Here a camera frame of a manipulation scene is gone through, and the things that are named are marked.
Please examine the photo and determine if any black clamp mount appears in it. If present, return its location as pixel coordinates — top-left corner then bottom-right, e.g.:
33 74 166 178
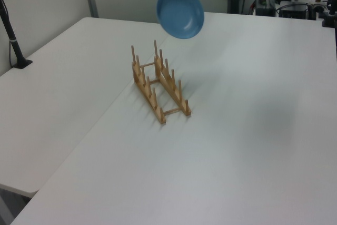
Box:
308 0 337 28

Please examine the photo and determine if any black electronics box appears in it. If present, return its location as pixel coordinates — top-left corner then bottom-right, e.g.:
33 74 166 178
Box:
255 0 277 16

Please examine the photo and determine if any black pole stand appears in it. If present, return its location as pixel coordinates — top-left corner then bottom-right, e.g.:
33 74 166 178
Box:
0 0 34 69

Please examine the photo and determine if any wooden plate rack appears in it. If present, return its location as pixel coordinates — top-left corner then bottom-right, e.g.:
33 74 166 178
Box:
130 40 192 125

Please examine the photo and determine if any blue plate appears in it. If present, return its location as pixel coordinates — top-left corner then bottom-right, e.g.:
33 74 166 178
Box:
156 0 205 40

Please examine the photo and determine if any black flat device box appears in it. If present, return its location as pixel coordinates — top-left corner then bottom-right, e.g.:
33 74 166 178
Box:
278 3 309 19

